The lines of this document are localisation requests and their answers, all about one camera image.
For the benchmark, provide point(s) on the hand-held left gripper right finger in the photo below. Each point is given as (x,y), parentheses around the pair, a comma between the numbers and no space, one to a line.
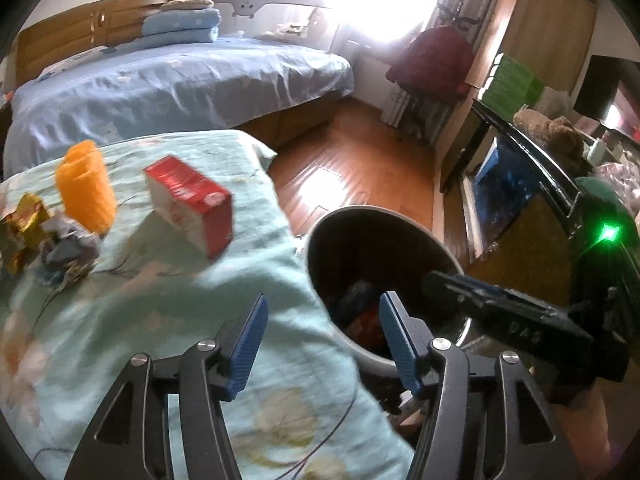
(400,350)

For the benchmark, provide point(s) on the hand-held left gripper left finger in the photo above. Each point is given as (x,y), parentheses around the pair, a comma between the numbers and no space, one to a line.
(247,355)

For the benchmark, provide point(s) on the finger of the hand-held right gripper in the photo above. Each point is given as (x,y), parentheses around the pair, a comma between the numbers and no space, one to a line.
(510,299)
(450,295)

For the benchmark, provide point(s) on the red carton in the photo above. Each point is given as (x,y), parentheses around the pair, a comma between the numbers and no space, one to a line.
(372,325)

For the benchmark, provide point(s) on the blue wrapper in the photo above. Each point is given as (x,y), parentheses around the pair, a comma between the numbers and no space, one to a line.
(357,297)

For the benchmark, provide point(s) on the round trash bin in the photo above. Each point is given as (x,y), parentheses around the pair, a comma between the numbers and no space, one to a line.
(380,240)

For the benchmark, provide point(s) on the red and white box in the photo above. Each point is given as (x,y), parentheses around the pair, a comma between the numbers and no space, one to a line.
(195,195)

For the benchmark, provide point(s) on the colourful snack wrapper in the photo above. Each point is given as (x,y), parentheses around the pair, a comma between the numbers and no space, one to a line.
(67,252)

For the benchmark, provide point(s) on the large orange foam net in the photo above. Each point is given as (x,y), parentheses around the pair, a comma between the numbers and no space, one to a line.
(85,185)

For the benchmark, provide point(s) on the person's right forearm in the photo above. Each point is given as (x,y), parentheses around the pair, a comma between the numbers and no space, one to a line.
(587,435)

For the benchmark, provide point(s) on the black glass cabinet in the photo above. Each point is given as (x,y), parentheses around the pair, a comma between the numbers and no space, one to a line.
(500,185)

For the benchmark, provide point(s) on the pale pink bag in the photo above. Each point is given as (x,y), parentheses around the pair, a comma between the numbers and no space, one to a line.
(620,175)

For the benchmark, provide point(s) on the pale green bottle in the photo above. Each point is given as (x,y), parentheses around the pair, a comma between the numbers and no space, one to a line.
(596,149)

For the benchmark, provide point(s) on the brown teddy bear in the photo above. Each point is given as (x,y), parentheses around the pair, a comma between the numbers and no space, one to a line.
(550,132)

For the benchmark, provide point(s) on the clear plastic bag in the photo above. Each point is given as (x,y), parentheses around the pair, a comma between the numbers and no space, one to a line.
(557,101)

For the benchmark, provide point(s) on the stack of green boxes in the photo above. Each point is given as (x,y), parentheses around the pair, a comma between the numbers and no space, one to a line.
(510,82)

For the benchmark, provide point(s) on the black television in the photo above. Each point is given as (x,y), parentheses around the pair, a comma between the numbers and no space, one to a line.
(600,87)

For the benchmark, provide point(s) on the dark red coat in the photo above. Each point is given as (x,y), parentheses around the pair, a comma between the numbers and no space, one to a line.
(432,62)

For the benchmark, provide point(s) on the black coat stand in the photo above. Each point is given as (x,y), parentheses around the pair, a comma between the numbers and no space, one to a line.
(457,22)

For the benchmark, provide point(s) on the bed with blue sheet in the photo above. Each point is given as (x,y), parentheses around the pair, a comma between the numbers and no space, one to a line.
(175,85)

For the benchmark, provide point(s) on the light wooden door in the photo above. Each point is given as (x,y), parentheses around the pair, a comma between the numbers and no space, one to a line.
(550,10)

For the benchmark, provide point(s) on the folded blue quilt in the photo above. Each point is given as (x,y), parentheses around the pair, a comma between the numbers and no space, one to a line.
(180,27)

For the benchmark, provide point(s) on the flat white and blue pillow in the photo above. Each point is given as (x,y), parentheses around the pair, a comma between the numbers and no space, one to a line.
(65,66)

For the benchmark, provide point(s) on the wooden headboard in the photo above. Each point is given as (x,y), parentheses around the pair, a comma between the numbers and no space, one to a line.
(65,30)

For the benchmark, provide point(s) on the grey bed guard rail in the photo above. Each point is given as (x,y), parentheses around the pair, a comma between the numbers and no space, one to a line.
(280,15)

